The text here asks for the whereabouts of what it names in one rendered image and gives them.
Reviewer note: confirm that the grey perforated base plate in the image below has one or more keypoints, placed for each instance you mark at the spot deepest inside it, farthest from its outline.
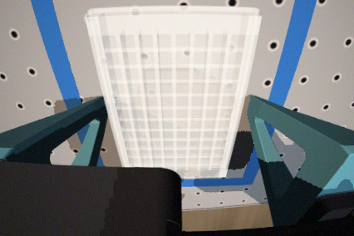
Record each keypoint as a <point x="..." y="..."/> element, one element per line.
<point x="322" y="86"/>

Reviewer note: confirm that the white well plate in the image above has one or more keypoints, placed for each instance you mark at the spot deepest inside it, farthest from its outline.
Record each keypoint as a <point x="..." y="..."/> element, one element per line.
<point x="186" y="141"/>

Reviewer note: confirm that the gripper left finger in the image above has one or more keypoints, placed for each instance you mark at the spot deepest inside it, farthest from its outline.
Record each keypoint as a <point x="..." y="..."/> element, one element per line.
<point x="34" y="142"/>

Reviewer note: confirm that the blue tape outline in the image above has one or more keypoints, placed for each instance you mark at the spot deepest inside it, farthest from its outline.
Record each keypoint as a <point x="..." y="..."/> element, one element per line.
<point x="297" y="32"/>

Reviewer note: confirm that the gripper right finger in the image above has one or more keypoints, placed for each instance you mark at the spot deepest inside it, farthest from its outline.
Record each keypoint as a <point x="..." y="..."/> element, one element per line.
<point x="327" y="169"/>

